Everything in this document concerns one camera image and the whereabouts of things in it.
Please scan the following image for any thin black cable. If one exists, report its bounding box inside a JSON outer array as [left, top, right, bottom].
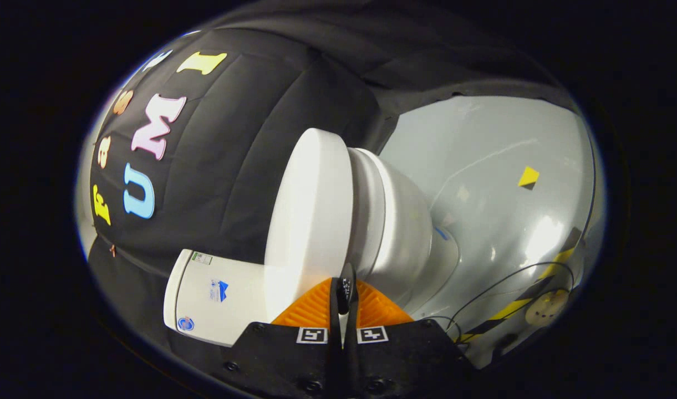
[[446, 262, 576, 336]]

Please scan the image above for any round beige disc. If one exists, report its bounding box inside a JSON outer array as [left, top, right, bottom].
[[525, 289, 570, 326]]

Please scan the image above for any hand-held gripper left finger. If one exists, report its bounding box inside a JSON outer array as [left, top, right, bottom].
[[222, 277, 342, 399]]

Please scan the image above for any white toilet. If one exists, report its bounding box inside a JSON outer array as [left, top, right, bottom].
[[162, 147, 461, 347]]

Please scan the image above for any yellow square floor sticker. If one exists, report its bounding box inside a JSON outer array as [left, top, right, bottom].
[[517, 166, 540, 191]]

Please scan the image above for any yellow black striped tape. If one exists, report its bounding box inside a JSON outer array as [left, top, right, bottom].
[[459, 227, 584, 342]]

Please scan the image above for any black backdrop cloth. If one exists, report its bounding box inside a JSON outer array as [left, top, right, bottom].
[[86, 0, 586, 361]]

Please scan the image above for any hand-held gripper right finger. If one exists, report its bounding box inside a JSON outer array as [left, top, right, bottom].
[[338, 263, 477, 399]]

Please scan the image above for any white toilet lid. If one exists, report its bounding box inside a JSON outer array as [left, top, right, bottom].
[[263, 129, 354, 322]]

